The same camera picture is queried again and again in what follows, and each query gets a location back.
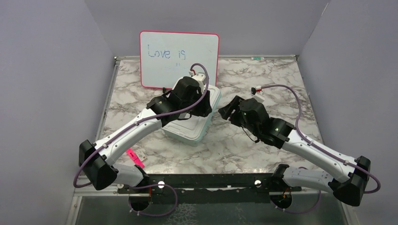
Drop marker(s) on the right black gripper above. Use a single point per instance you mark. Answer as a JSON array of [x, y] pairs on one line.
[[225, 111]]

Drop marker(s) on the pink highlighter marker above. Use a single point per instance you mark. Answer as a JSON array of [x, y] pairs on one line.
[[137, 157]]

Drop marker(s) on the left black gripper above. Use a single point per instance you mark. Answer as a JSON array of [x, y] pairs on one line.
[[204, 108]]

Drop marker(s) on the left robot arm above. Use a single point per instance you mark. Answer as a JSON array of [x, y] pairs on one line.
[[189, 97]]

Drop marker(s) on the white bin lid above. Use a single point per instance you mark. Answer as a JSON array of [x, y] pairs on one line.
[[178, 90]]

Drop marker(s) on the pink framed whiteboard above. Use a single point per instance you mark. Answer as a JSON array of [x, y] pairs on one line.
[[167, 56]]

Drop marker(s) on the teal plastic bin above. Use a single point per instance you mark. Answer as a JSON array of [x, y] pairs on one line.
[[192, 129]]

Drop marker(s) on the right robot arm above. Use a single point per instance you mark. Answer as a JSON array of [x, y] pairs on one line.
[[343, 176]]

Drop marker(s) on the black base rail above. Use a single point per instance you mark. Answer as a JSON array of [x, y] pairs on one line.
[[209, 188]]

